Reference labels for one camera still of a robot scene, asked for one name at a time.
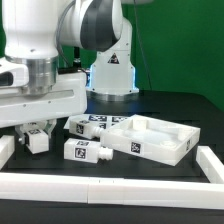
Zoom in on white right fence bar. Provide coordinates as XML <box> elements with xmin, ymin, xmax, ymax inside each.
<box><xmin>196</xmin><ymin>146</ymin><xmax>224</xmax><ymax>184</ymax></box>

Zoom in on black camera stand pole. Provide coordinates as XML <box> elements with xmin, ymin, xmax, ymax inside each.
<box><xmin>73</xmin><ymin>47</ymin><xmax>81</xmax><ymax>69</ymax></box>

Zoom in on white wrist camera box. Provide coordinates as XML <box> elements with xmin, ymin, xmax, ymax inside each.
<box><xmin>0</xmin><ymin>57</ymin><xmax>29</xmax><ymax>98</ymax></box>

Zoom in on white fence bar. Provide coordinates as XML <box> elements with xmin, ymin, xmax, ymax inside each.
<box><xmin>0</xmin><ymin>173</ymin><xmax>224</xmax><ymax>210</ymax></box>
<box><xmin>0</xmin><ymin>135</ymin><xmax>15</xmax><ymax>170</ymax></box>
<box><xmin>196</xmin><ymin>146</ymin><xmax>224</xmax><ymax>184</ymax></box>

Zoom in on black cables at base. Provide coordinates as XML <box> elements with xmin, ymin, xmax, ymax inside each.
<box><xmin>57</xmin><ymin>66</ymin><xmax>92</xmax><ymax>75</ymax></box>

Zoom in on white left fence bar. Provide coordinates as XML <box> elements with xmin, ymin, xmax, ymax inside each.
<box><xmin>0</xmin><ymin>135</ymin><xmax>15</xmax><ymax>170</ymax></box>

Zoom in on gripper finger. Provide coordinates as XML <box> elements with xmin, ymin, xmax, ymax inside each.
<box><xmin>45</xmin><ymin>119</ymin><xmax>57</xmax><ymax>137</ymax></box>
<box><xmin>15</xmin><ymin>125</ymin><xmax>27</xmax><ymax>145</ymax></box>

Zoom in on paper sheet with tags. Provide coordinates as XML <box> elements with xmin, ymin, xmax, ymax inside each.
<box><xmin>64</xmin><ymin>114</ymin><xmax>126</xmax><ymax>129</ymax></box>

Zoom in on white square tabletop part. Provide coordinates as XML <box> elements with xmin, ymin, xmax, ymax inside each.
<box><xmin>100</xmin><ymin>115</ymin><xmax>200</xmax><ymax>166</ymax></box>

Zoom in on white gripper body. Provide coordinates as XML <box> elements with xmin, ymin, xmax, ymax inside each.
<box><xmin>0</xmin><ymin>72</ymin><xmax>87</xmax><ymax>128</ymax></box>

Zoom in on white front fence bar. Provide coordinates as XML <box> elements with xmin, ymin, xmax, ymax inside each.
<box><xmin>0</xmin><ymin>173</ymin><xmax>224</xmax><ymax>210</ymax></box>

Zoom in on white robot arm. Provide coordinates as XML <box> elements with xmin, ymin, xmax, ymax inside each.
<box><xmin>0</xmin><ymin>0</ymin><xmax>138</xmax><ymax>128</ymax></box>

